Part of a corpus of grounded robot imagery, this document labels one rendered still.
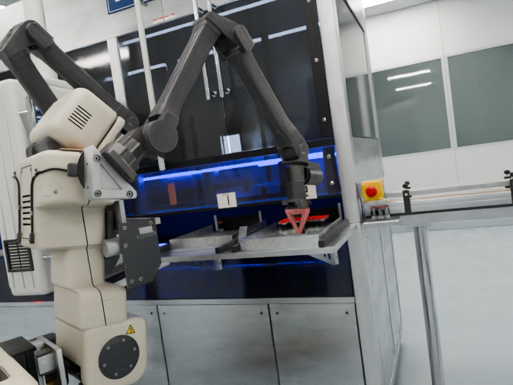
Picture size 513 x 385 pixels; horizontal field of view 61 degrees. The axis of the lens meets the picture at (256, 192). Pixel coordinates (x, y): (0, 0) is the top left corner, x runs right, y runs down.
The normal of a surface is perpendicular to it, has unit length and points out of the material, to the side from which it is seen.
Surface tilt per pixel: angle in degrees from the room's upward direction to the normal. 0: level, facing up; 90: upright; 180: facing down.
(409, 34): 90
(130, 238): 90
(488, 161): 90
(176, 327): 90
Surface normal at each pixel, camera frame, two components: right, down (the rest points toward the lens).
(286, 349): -0.37, 0.10
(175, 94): 0.61, -0.09
